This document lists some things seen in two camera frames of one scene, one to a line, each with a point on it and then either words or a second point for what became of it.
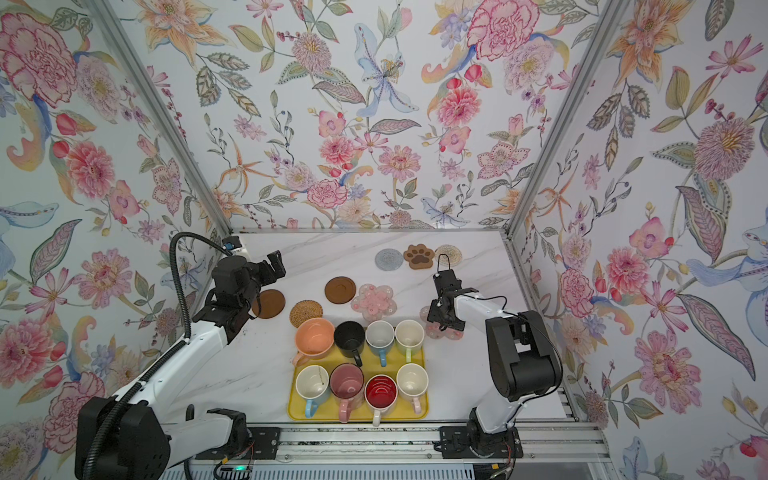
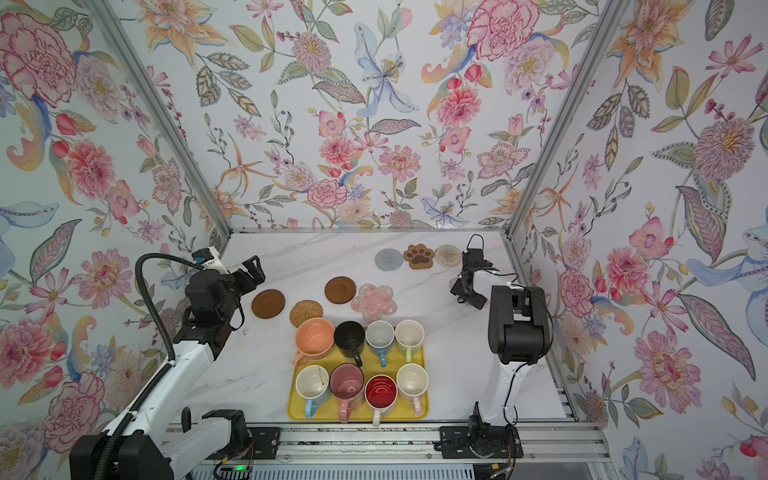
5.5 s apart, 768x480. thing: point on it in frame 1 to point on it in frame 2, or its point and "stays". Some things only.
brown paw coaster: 419,256 stays
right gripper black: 434,313 to 459,289
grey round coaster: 389,259 stays
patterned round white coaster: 453,257 stays
